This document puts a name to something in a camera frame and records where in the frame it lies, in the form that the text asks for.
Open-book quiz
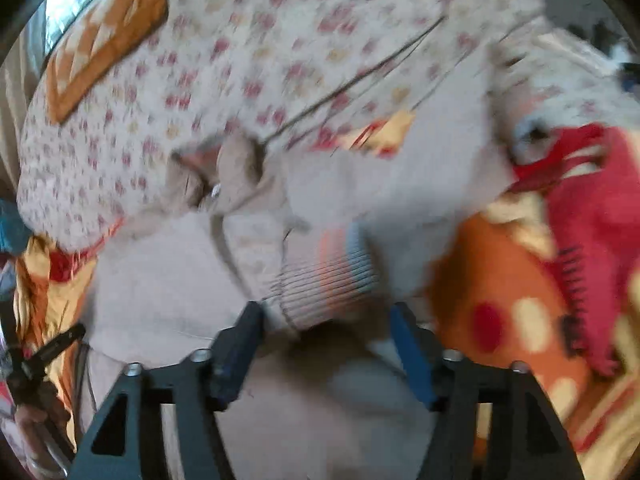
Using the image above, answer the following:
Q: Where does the beige zip jacket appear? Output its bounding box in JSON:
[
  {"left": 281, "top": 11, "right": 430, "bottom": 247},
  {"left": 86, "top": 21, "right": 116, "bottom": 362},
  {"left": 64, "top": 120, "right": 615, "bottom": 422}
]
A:
[{"left": 77, "top": 60, "right": 508, "bottom": 479}]

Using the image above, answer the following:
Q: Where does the person's left hand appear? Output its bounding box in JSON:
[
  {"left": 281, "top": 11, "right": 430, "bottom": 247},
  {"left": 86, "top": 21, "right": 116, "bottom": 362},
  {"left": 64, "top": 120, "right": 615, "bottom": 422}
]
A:
[{"left": 14, "top": 393, "right": 70, "bottom": 463}]

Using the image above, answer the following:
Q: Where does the silver bangle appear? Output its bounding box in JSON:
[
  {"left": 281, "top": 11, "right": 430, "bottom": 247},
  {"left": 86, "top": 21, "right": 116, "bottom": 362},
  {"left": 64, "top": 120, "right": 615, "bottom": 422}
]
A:
[{"left": 23, "top": 422, "right": 70, "bottom": 479}]

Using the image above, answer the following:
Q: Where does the blue cloth pile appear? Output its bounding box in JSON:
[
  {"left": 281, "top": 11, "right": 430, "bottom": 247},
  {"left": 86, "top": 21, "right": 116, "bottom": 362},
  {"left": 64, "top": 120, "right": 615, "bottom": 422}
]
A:
[{"left": 0, "top": 200, "right": 32, "bottom": 257}]

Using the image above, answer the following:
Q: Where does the red orange yellow blanket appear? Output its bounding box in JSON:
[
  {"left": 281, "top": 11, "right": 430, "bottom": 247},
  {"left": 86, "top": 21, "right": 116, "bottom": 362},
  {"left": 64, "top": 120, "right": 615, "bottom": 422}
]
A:
[{"left": 35, "top": 124, "right": 639, "bottom": 479}]

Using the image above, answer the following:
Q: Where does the floral quilt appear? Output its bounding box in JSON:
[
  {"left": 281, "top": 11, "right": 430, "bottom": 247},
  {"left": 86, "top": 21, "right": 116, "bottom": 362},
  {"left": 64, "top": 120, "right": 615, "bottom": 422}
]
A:
[{"left": 17, "top": 0, "right": 639, "bottom": 252}]

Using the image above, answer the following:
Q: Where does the orange checkered cushion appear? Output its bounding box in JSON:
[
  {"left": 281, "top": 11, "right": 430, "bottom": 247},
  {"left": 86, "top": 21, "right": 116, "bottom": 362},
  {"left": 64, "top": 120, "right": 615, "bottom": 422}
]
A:
[{"left": 46, "top": 0, "right": 168, "bottom": 124}]

